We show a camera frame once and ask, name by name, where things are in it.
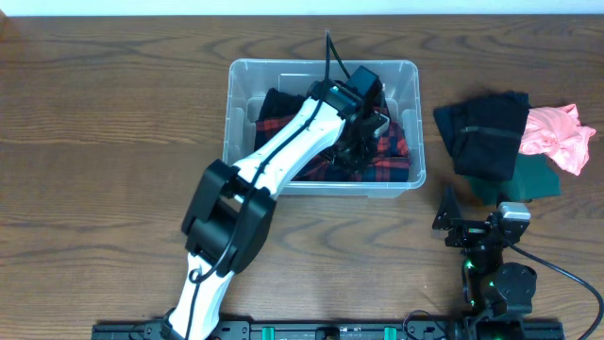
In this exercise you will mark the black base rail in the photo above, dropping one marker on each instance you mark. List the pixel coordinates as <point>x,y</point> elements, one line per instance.
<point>412,329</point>

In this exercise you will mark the red blue plaid shirt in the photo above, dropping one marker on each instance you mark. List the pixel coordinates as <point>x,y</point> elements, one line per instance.
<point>392,163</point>

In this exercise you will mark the dark green garment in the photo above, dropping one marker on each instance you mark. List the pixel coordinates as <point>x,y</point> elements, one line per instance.
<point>532,179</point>

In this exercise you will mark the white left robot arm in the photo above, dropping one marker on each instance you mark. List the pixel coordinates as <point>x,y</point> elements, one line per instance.
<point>228,220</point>

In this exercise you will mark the black garment with tape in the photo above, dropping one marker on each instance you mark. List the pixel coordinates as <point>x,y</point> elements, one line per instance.
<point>482,135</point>

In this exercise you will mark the pink garment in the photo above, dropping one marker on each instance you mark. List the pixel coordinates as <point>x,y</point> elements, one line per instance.
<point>558,133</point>

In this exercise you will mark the clear plastic storage bin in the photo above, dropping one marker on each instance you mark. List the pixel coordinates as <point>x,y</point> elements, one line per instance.
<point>318,125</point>

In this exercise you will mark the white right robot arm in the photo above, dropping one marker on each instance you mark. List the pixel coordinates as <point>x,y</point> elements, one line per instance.
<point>499,293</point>

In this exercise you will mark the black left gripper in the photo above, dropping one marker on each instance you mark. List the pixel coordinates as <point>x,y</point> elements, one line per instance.
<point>352,154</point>

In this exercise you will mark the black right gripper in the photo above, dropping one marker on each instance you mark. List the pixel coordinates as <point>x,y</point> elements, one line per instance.
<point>469,229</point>

